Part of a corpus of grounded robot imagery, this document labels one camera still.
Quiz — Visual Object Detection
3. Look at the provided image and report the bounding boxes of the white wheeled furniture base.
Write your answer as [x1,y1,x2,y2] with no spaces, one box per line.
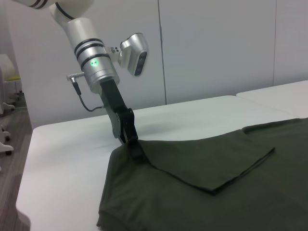
[0,124,15,156]

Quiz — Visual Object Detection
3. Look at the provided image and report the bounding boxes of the white chair yellow seat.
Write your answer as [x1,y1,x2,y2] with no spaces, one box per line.
[0,53,24,112]

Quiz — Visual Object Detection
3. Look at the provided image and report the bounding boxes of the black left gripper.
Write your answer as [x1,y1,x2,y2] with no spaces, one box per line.
[99,78,145,165]

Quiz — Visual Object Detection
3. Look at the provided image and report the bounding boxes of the dark green t-shirt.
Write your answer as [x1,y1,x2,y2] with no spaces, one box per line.
[96,117,308,231]

